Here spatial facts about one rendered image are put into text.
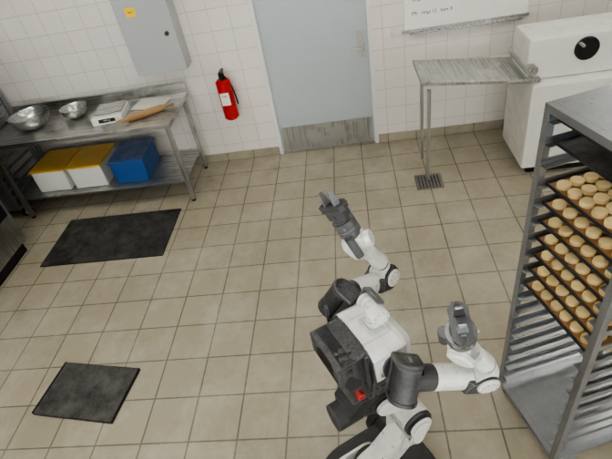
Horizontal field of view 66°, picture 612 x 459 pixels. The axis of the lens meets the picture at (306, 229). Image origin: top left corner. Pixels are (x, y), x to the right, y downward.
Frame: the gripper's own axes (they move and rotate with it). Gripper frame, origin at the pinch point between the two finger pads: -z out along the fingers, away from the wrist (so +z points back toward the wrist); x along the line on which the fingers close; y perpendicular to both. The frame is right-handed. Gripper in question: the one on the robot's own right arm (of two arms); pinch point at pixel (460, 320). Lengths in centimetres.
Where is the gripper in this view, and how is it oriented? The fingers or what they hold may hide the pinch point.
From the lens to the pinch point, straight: 133.3
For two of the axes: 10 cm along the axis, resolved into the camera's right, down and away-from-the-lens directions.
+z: 2.8, 4.5, 8.5
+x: -0.5, -8.8, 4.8
